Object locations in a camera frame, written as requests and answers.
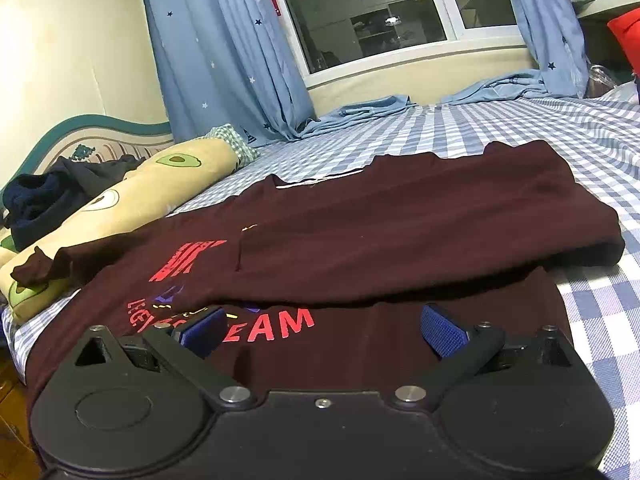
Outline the blue star print curtain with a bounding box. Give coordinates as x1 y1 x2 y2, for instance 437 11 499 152
137 0 417 145
434 0 592 107

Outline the blue checked bed sheet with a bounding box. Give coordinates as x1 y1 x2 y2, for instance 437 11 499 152
0 95 640 480

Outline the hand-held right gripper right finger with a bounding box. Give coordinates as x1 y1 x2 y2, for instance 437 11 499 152
393 304 577 410

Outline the teal and cream headboard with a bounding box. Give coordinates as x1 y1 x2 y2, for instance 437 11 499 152
0 114 175 196

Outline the green checked cloth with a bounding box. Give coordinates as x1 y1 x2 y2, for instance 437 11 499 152
206 124 262 167

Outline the yellow avocado print pillow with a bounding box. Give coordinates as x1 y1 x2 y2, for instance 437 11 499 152
0 137 241 326

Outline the maroon printed t-shirt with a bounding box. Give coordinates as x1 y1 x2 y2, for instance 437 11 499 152
11 139 626 426

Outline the clear plastic bag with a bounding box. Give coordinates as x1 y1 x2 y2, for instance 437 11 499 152
586 62 627 100

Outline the dark navy clothes pile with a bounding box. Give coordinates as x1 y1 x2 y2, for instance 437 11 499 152
2 155 147 252

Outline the red fabric bag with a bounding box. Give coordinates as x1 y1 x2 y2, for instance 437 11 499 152
607 9 640 77

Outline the white framed window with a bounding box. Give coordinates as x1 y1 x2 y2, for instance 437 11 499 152
260 0 540 92

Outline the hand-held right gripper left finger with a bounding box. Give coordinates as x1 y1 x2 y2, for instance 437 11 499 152
74 306 257 411

